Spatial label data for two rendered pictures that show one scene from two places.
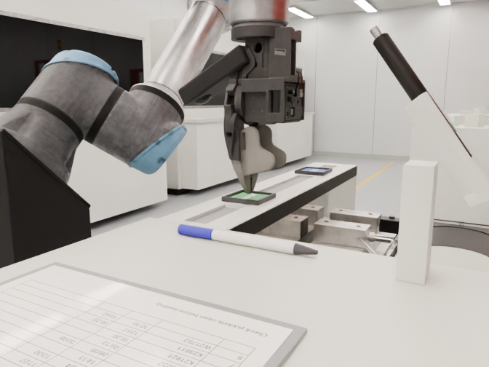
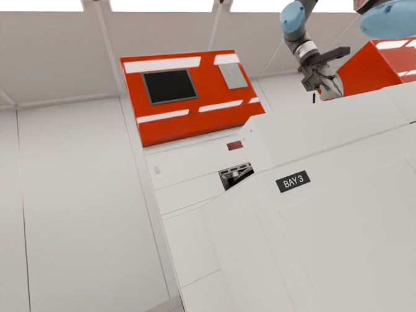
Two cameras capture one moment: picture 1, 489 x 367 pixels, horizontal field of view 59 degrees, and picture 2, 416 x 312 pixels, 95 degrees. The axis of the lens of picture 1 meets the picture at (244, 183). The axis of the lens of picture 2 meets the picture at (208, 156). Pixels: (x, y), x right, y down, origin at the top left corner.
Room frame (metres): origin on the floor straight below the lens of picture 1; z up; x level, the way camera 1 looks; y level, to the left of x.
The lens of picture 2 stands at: (1.38, 0.04, 0.77)
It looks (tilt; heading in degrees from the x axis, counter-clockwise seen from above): 16 degrees up; 222
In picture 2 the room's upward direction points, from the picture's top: 20 degrees counter-clockwise
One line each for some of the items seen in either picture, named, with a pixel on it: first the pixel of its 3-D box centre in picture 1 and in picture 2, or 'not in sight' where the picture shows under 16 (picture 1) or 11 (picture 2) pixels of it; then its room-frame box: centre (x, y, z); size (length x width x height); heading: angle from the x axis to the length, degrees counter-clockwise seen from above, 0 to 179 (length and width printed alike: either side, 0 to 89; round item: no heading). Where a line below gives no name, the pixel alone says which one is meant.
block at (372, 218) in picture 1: (355, 220); not in sight; (0.70, -0.19, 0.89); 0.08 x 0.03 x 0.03; 61
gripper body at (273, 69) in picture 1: (263, 78); (315, 72); (0.57, -0.02, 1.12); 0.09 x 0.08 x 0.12; 61
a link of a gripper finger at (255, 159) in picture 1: (255, 162); (333, 93); (0.55, -0.01, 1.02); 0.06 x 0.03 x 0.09; 61
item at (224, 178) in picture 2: not in sight; (256, 173); (0.37, -0.54, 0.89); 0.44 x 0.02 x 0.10; 151
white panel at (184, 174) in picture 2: not in sight; (221, 162); (0.52, -0.64, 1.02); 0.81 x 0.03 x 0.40; 151
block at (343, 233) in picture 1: (341, 231); not in sight; (0.63, -0.15, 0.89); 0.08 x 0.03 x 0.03; 61
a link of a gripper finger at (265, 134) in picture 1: (265, 159); (327, 94); (0.58, -0.03, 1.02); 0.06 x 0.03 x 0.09; 61
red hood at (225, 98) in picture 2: not in sight; (188, 119); (0.36, -0.92, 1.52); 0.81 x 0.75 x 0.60; 151
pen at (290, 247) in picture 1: (242, 239); not in sight; (0.37, 0.00, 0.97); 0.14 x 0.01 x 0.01; 61
